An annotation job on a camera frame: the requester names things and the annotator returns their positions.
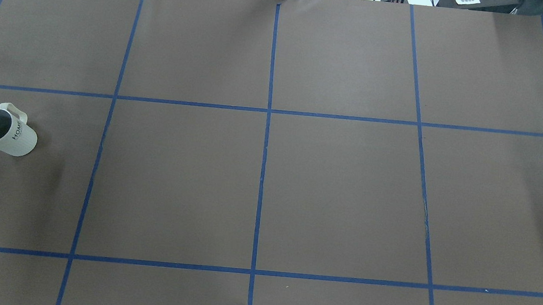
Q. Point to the white HOME mug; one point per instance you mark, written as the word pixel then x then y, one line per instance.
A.
pixel 16 137

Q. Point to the brown paper table mat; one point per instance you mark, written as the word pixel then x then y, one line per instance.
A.
pixel 265 152

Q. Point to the black box with label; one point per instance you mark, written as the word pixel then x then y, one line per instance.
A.
pixel 499 6

